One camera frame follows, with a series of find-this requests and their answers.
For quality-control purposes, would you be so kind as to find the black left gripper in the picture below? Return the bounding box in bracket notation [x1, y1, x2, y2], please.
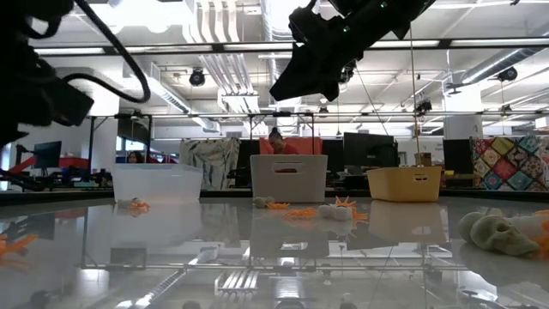
[0, 55, 57, 147]

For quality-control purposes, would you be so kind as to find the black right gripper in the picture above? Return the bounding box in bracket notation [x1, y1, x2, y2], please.
[268, 7, 374, 102]

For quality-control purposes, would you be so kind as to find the small black monitor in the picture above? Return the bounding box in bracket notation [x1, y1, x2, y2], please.
[33, 140, 63, 170]

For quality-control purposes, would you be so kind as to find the orange hanging cloth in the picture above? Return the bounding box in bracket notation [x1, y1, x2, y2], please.
[258, 136, 324, 156]

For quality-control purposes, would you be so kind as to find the white LED light strip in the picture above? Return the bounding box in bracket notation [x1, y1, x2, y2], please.
[371, 39, 443, 49]
[449, 38, 549, 47]
[33, 46, 106, 56]
[222, 41, 301, 51]
[113, 45, 214, 54]

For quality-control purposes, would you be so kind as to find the red and blue equipment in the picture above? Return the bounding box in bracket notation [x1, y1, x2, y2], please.
[57, 156, 92, 170]

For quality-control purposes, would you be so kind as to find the white ceiling pipe bundle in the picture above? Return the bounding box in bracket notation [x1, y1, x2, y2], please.
[199, 53, 262, 115]

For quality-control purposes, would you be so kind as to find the large black monitor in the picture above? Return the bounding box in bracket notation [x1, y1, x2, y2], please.
[342, 131, 399, 169]

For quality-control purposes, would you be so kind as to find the grey plastic bin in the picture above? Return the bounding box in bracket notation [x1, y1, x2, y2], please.
[250, 154, 329, 204]

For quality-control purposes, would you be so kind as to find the black hanging screen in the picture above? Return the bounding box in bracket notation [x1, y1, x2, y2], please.
[116, 114, 152, 146]

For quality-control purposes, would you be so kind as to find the leaf print hanging cloth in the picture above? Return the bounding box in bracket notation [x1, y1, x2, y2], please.
[178, 137, 241, 191]

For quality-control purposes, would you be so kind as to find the yellow plastic basket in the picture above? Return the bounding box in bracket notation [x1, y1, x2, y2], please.
[366, 166, 443, 203]

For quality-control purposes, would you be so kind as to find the clear plastic bin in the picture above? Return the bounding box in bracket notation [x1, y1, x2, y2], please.
[111, 162, 204, 203]

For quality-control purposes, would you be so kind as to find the colourful patchwork quilt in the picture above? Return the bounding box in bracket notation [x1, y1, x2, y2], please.
[469, 136, 549, 192]

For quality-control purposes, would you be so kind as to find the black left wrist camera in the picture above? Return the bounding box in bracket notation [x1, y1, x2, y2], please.
[40, 76, 95, 129]

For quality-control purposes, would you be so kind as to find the silver round ventilation duct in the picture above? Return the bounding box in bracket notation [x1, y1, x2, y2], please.
[260, 0, 322, 135]
[461, 46, 549, 85]

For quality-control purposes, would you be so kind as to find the black metal workstation frame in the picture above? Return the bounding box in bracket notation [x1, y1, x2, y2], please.
[84, 111, 318, 184]

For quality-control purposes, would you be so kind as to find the yellow hanging cable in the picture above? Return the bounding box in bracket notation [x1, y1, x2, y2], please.
[407, 25, 422, 167]

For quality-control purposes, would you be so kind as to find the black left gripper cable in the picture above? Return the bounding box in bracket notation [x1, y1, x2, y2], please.
[63, 0, 152, 105]

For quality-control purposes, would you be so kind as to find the white rectangular air duct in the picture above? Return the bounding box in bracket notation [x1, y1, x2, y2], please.
[123, 59, 220, 133]

